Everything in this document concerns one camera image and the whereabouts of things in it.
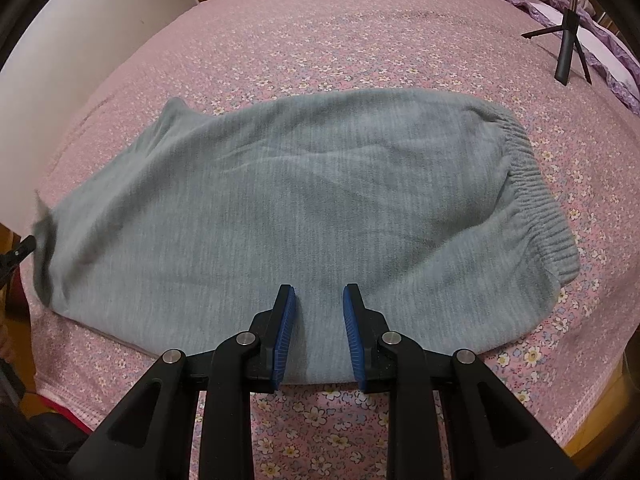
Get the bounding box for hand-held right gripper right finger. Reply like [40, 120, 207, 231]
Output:
[342, 283, 581, 480]

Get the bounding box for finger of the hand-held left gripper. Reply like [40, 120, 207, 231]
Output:
[0, 234, 37, 273]

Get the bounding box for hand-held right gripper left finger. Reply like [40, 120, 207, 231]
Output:
[67, 284, 299, 480]

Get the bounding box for grey-blue pants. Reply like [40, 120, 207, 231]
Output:
[31, 87, 581, 386]

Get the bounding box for dark cloth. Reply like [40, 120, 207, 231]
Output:
[0, 345, 101, 480]

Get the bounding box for pink floral bed sheet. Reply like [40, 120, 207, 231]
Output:
[30, 0, 640, 480]

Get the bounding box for black tripod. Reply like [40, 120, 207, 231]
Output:
[521, 0, 594, 86]

